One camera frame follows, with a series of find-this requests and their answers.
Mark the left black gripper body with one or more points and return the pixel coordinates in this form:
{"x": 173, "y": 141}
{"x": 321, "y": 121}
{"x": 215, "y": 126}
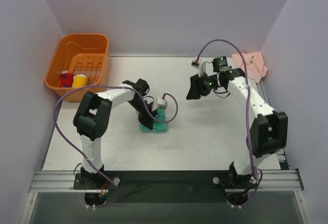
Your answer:
{"x": 143, "y": 115}

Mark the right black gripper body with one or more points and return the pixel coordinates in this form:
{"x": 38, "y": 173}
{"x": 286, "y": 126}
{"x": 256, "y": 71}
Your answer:
{"x": 199, "y": 86}

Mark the green blue yellow towel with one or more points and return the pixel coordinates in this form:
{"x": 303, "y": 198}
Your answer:
{"x": 157, "y": 127}

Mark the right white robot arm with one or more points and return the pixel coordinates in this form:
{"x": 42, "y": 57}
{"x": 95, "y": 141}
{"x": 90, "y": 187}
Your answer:
{"x": 266, "y": 128}

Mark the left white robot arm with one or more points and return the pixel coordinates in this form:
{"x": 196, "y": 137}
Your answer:
{"x": 92, "y": 119}

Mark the pink crumpled towel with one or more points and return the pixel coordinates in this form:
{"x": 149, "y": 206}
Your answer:
{"x": 255, "y": 66}

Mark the yellow rolled towel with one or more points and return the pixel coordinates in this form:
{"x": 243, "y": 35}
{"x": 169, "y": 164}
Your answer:
{"x": 79, "y": 81}

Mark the orange plastic basket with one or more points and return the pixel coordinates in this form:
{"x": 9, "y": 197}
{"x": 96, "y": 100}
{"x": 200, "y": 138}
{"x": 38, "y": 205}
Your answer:
{"x": 80, "y": 54}

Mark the red rolled towel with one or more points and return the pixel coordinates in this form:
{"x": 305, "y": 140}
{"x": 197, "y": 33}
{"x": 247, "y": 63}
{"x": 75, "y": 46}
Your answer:
{"x": 66, "y": 80}

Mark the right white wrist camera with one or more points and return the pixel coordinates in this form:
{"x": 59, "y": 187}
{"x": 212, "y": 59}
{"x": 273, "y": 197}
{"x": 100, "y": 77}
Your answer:
{"x": 200, "y": 65}

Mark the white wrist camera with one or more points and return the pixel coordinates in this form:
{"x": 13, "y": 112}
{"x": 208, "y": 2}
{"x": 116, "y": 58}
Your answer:
{"x": 159, "y": 103}
{"x": 200, "y": 65}

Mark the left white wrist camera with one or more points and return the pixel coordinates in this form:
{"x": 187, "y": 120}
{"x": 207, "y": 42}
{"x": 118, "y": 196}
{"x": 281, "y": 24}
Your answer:
{"x": 159, "y": 103}

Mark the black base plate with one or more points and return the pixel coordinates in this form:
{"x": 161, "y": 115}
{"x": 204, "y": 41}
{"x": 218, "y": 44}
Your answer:
{"x": 166, "y": 193}

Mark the aluminium frame rail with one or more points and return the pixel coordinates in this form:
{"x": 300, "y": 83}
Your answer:
{"x": 65, "y": 181}

